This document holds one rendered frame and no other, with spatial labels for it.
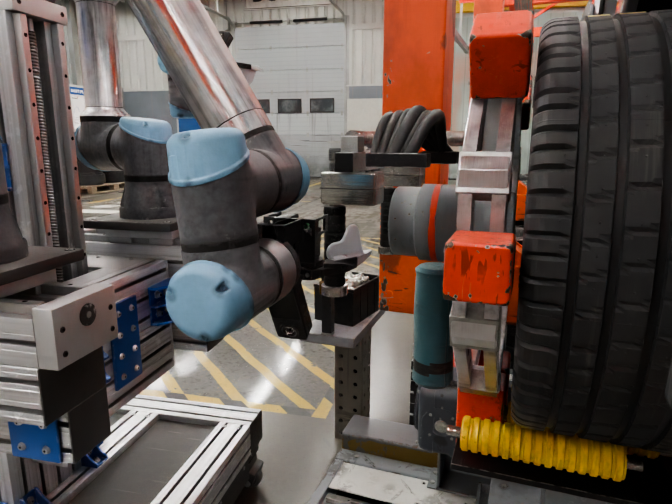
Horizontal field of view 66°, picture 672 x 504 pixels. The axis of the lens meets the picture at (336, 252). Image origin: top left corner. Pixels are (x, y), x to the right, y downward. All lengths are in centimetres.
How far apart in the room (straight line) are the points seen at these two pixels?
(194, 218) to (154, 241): 80
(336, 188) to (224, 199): 35
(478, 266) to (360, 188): 26
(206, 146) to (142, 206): 81
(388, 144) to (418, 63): 67
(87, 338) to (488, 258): 59
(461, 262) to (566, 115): 21
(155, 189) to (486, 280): 88
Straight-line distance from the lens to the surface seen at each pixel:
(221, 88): 62
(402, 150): 76
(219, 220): 48
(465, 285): 61
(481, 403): 100
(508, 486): 136
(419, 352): 114
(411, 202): 92
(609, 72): 71
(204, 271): 47
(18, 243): 93
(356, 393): 178
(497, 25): 75
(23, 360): 87
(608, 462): 94
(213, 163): 48
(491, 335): 72
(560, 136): 65
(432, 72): 141
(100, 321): 89
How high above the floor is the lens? 100
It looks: 12 degrees down
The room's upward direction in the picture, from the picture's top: straight up
